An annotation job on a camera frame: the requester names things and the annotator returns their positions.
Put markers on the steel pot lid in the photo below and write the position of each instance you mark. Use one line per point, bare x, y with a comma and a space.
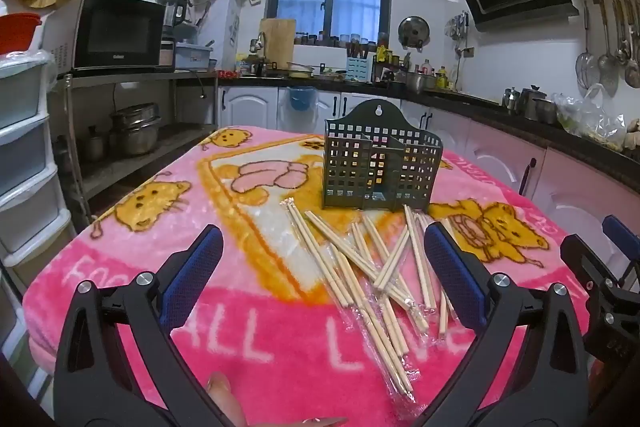
414, 32

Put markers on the wooden cutting board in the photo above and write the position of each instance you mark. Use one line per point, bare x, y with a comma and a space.
277, 42

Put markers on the green plastic utensil holder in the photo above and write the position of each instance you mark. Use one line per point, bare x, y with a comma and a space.
350, 167

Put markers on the row of spice jars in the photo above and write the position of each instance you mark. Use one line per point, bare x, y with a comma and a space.
325, 40

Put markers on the clear plastic bag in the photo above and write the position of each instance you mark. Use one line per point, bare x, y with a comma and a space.
590, 117

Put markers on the steel slotted ladle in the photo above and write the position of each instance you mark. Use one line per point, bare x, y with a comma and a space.
608, 74

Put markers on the small steel kettle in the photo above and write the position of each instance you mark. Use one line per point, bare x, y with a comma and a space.
510, 101

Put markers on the blue knife holder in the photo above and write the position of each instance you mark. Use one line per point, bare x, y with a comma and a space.
359, 67

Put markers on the yellow bottle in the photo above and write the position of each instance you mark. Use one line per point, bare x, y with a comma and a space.
441, 79

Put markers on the yellow rimmed basin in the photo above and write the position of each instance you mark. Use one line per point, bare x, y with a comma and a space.
300, 71

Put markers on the small steel pot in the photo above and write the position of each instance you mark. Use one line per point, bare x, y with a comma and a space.
96, 144

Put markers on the wall socket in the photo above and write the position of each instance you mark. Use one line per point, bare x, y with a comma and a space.
468, 52

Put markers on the hanging kitchen tools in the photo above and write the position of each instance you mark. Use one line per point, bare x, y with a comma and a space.
457, 27

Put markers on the group of wooden chopsticks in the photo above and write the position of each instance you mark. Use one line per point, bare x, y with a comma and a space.
385, 277

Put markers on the red plastic bowl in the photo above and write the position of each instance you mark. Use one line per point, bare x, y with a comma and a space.
17, 32

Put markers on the steel stock pot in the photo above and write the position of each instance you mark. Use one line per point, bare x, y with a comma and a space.
419, 83

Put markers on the black microwave oven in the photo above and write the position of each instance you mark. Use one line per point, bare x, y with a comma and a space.
115, 32

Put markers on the steel faucet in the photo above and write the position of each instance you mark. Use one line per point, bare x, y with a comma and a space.
257, 42

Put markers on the person's left hand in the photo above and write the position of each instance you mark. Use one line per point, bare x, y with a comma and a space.
225, 399

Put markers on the blue plastic box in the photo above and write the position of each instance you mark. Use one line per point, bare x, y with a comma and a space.
194, 57

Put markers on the stack of steel pots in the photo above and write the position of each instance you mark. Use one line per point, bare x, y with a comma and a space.
135, 132

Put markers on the large steel ladle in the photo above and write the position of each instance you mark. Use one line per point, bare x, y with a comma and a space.
634, 74

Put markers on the metal kitchen rack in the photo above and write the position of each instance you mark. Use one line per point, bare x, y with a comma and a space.
140, 77

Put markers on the white plastic drawer unit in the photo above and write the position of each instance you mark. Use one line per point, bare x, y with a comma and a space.
20, 157

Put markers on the blue hanging bin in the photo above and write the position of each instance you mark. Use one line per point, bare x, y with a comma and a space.
300, 99

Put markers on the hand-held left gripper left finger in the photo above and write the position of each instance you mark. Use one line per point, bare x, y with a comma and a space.
195, 277

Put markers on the small steel ladle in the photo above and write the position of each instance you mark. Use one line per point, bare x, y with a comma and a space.
621, 54

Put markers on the steel pot with lid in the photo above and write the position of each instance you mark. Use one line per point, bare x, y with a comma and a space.
531, 104

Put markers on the pink base cabinets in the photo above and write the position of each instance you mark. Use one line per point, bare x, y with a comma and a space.
500, 147

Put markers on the open steel pot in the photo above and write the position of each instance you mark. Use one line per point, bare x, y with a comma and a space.
546, 112

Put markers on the pink printed blanket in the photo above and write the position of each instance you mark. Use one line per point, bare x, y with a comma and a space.
280, 347

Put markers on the black blender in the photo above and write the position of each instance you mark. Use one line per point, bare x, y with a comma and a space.
172, 12

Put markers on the white base cabinets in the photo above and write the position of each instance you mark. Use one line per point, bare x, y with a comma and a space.
250, 107

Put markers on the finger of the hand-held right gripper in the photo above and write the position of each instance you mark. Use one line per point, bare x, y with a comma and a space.
620, 232
580, 252

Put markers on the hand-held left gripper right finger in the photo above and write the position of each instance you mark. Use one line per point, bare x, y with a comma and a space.
452, 277

